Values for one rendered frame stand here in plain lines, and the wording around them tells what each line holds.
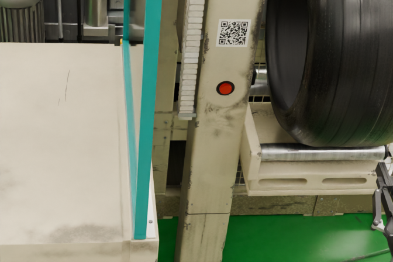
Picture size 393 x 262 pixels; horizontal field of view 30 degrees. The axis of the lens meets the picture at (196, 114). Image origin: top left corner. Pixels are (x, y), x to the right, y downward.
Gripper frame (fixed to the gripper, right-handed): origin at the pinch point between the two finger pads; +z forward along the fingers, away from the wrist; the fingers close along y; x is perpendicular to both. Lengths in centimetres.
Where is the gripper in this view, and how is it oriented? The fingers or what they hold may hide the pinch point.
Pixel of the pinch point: (383, 178)
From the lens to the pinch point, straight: 172.1
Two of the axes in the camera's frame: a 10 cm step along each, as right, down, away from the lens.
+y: -9.9, 0.0, -1.4
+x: -1.0, 6.9, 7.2
